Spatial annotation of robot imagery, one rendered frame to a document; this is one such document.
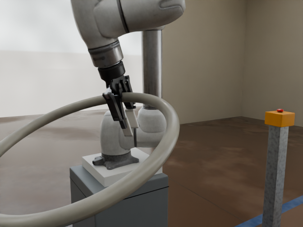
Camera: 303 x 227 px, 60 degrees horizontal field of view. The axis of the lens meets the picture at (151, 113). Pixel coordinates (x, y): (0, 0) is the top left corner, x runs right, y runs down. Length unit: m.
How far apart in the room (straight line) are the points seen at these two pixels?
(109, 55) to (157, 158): 0.35
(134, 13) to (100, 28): 0.09
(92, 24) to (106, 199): 0.44
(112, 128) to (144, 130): 0.16
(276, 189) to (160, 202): 0.79
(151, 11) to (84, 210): 0.47
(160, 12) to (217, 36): 6.77
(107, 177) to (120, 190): 0.82
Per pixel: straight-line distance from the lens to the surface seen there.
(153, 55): 1.25
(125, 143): 1.31
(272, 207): 1.92
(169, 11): 0.70
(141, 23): 0.70
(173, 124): 0.55
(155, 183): 1.35
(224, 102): 7.70
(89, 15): 0.70
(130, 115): 0.85
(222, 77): 7.58
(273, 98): 7.65
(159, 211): 1.43
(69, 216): 0.45
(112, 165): 1.33
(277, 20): 7.75
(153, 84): 1.26
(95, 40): 0.71
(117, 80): 0.78
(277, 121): 1.73
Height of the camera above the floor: 1.33
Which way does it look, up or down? 9 degrees down
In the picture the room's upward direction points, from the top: straight up
